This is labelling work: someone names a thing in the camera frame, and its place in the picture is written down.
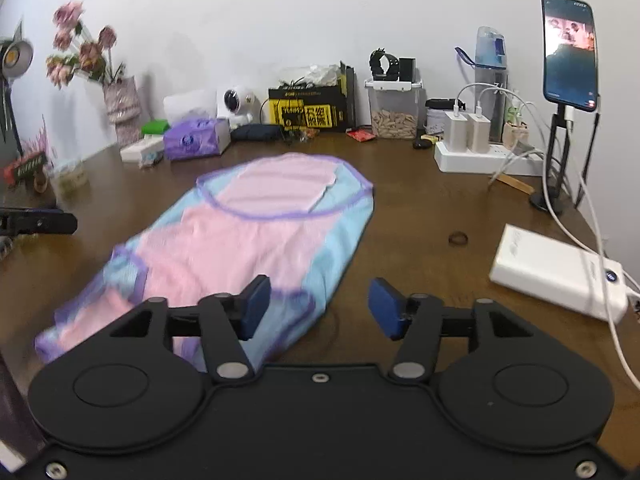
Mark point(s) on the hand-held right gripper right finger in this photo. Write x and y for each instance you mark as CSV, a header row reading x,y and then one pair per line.
x,y
385,307

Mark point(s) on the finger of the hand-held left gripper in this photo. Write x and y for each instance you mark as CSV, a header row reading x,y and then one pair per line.
x,y
45,222

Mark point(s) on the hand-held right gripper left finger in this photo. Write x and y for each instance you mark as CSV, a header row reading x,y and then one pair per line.
x,y
255,307

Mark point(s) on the pink blue mesh vest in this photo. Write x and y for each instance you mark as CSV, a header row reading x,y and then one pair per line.
x,y
200,240

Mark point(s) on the tape roll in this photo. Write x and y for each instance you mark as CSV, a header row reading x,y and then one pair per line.
x,y
41,182

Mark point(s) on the glass cup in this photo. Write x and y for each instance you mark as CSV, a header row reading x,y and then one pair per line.
x,y
70,180

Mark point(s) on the red black box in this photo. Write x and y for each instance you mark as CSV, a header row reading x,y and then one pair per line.
x,y
27,167

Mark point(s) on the white flat box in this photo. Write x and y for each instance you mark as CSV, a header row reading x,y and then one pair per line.
x,y
140,149

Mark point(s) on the small blue wrapped packet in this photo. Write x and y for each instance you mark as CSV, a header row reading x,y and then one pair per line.
x,y
150,161

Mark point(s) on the green box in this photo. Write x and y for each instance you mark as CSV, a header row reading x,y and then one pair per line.
x,y
155,126

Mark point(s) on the white power bank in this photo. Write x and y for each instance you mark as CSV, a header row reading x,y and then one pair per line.
x,y
545,265

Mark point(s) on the grey desk lamp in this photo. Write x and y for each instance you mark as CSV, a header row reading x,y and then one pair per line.
x,y
15,57

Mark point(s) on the small black fob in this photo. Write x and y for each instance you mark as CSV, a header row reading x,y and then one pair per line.
x,y
421,143

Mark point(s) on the purple tissue pack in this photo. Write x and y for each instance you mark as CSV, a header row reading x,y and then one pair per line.
x,y
195,142

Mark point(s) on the red snack packet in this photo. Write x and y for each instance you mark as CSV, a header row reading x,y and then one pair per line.
x,y
361,136

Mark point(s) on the dried pink rose bouquet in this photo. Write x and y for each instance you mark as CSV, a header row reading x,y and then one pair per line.
x,y
90,55

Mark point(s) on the black folding umbrella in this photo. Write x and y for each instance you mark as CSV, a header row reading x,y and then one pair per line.
x,y
257,132

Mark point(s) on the small colourful wrappers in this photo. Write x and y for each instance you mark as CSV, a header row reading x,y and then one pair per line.
x,y
302,135

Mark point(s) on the wooden stick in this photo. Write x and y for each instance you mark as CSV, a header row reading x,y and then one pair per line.
x,y
515,183

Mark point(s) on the white power strip with chargers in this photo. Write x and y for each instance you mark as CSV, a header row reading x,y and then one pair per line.
x,y
505,167

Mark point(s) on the clear container of nuts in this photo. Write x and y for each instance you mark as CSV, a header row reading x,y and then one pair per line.
x,y
392,122

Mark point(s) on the large white charger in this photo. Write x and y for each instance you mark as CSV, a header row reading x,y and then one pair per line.
x,y
456,132

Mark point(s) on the purple ribbed fabric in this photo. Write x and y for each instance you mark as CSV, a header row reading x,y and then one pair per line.
x,y
15,410

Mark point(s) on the small white patterned tin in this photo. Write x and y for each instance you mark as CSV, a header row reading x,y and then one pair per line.
x,y
435,122

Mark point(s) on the slim white charger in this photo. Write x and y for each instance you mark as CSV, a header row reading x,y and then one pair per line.
x,y
480,135

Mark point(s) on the black yellow cardboard box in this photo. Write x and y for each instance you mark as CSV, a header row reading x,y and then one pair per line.
x,y
310,112

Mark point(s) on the small beige cup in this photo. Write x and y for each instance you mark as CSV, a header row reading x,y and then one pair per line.
x,y
516,135

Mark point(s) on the black phone stand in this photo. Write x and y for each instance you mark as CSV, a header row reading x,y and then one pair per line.
x,y
557,150

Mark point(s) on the small green white bottle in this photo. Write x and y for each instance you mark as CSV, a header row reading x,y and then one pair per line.
x,y
514,110

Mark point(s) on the small black box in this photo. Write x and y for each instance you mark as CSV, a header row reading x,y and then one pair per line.
x,y
407,70

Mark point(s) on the white crumpled plastic bag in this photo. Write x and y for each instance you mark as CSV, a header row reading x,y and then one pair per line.
x,y
320,76

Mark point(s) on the black smartwatch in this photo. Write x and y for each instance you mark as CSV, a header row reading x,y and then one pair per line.
x,y
375,62

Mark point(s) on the clear blue water bottle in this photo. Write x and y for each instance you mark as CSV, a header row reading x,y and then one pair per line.
x,y
490,47

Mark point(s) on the smartphone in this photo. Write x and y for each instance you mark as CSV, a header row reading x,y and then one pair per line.
x,y
570,55

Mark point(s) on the white security camera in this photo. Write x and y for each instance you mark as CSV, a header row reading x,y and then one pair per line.
x,y
232,102

